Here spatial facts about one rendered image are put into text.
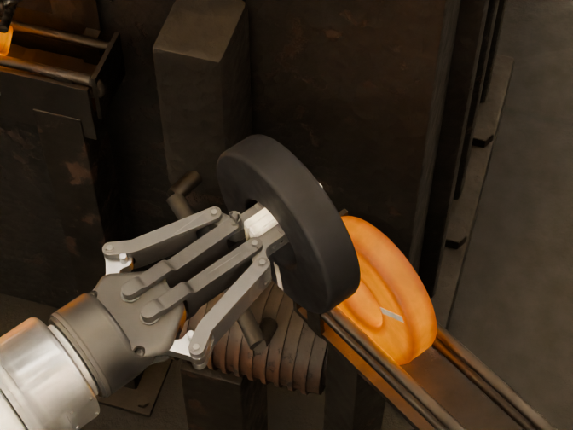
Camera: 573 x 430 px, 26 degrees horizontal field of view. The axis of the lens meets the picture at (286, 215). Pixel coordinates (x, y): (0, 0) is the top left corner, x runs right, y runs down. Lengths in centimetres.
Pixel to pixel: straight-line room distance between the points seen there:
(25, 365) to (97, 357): 5
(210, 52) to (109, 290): 39
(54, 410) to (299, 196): 24
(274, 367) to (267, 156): 50
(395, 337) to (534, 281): 93
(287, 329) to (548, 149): 98
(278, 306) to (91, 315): 51
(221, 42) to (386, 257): 30
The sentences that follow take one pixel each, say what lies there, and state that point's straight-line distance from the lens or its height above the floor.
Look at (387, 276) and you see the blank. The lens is 114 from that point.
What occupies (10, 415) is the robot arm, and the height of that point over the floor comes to 94.
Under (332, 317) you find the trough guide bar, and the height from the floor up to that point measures 68.
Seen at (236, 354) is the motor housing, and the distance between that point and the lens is 142.
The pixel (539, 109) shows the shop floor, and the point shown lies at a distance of 233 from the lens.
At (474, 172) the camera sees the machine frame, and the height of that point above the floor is 7.
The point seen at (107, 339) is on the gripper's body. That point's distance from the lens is 91.
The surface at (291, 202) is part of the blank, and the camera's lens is 93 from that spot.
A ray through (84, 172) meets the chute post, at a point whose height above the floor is 55.
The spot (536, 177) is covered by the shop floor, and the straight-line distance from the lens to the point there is 222.
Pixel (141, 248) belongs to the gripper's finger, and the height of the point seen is 93.
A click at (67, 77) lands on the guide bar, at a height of 71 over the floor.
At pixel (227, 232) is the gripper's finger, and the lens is 97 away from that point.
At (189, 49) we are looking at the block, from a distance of 128.
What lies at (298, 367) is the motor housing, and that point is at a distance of 141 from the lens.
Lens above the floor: 173
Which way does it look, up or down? 54 degrees down
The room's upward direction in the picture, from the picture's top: straight up
